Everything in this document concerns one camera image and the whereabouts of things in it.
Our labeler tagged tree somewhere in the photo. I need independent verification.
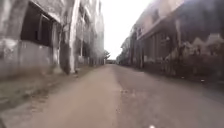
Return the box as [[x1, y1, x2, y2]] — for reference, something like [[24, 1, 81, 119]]
[[103, 49, 111, 62]]

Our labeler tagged brown dirt road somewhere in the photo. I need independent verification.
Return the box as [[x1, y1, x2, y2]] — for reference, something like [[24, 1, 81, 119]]
[[0, 63, 224, 128]]

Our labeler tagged dark weathered long building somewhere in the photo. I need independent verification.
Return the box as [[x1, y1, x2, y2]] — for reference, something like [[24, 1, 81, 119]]
[[115, 0, 224, 83]]

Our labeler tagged weathered grey concrete building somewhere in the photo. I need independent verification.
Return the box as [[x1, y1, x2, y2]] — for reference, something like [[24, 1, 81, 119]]
[[0, 0, 106, 80]]

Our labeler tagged weedy dirt verge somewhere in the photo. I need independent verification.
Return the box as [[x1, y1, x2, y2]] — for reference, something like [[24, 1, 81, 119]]
[[0, 64, 101, 111]]

